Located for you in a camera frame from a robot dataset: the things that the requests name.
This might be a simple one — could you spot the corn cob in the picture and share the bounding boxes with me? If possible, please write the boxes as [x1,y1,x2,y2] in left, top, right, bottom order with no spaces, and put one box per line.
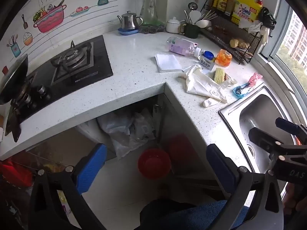
[214,67,226,83]

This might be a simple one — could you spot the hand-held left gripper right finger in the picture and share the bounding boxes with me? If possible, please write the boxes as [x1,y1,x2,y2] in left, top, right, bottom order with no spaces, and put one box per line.
[206,144,285,230]

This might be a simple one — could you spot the steel wok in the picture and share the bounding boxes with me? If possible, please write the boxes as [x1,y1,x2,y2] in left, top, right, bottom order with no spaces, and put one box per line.
[0,54,29,106]

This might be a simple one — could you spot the white hanging plastic bag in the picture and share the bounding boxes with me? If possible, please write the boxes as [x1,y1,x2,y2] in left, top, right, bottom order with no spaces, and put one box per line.
[248,21,270,45]

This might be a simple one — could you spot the window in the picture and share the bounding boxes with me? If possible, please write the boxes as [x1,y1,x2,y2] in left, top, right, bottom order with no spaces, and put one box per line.
[273,0,307,96]

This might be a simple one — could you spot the pink wrapper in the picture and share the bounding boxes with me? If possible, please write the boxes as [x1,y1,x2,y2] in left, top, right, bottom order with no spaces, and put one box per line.
[247,72,263,87]

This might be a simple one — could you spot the yellow detergent jug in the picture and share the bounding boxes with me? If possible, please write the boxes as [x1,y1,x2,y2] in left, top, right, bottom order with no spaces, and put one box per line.
[231,0,263,28]

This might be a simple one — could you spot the dark green mug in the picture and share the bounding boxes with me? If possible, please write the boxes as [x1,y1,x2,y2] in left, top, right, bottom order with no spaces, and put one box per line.
[179,23,200,39]

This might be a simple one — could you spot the glass pitcher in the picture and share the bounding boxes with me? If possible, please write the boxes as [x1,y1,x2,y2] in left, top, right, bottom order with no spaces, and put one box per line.
[139,0,160,25]

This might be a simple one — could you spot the steel wool scrubber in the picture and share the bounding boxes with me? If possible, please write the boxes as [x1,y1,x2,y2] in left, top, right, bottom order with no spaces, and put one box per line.
[139,24,166,34]

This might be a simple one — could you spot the cartoon kitchen wall sticker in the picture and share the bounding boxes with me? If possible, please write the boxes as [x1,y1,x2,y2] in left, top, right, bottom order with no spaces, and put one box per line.
[5,0,120,58]

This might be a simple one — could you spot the dried red sausages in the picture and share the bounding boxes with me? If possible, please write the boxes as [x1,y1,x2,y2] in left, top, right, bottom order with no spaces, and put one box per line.
[212,25,231,36]

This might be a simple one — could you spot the red bag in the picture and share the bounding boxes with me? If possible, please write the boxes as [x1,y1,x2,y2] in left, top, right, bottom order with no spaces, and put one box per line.
[0,159,33,187]

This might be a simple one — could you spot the white cardboard box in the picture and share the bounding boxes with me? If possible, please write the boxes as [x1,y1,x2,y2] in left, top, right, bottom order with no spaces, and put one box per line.
[198,55,216,75]

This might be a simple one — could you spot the white plastic glove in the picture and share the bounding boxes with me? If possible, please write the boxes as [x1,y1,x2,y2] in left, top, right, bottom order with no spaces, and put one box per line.
[178,64,238,108]

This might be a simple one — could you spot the white plastic bags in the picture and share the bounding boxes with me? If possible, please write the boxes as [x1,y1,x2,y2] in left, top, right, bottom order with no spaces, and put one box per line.
[97,108,159,161]

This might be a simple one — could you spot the blue wrapper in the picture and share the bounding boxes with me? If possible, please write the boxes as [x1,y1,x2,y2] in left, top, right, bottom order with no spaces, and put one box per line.
[233,84,252,99]

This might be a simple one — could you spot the clear plastic bottle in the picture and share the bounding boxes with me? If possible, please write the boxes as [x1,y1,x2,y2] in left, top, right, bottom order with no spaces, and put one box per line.
[167,37,202,58]

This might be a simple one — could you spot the steel teapot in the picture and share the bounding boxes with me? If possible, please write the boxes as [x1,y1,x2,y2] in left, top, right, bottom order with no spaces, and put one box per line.
[117,11,144,31]

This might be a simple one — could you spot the blue saucer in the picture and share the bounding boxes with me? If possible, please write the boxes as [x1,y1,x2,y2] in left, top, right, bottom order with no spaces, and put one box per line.
[117,27,140,35]

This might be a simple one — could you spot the black glass gas stove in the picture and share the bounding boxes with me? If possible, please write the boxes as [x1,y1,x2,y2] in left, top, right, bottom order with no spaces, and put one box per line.
[5,35,114,143]

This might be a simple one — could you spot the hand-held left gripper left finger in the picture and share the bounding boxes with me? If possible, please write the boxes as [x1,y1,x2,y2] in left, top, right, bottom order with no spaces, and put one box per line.
[29,143,108,230]

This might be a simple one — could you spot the person's right hand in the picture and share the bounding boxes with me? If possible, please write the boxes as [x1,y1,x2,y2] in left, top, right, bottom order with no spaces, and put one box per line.
[283,184,307,215]

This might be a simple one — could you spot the white folded napkin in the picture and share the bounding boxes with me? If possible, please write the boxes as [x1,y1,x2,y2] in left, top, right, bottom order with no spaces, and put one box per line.
[155,53,183,73]

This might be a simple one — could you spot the wooden chopsticks bundle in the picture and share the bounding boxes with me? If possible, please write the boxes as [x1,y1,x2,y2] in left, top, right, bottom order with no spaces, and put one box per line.
[194,10,217,24]

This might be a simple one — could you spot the steel sink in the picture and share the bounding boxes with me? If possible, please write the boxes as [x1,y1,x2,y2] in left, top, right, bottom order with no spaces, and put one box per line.
[219,85,307,173]

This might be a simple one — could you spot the metal cabinet door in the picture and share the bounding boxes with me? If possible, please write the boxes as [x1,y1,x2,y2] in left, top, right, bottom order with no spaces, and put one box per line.
[158,93,216,190]

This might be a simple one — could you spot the white lidded pot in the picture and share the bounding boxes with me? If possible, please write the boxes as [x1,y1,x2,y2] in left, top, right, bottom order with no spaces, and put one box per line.
[166,17,181,34]

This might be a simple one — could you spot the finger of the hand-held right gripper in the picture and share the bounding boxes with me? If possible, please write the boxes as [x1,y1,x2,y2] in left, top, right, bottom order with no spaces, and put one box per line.
[248,127,307,160]
[275,117,307,145]

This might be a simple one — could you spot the orange plastic cup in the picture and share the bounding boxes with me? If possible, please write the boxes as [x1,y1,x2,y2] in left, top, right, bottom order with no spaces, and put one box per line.
[215,49,233,67]

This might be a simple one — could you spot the red trash bin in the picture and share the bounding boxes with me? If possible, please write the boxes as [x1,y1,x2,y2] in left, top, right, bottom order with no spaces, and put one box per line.
[137,148,171,180]

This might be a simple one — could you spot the black wire rack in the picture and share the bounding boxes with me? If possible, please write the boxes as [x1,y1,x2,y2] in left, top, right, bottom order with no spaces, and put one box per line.
[200,0,263,65]

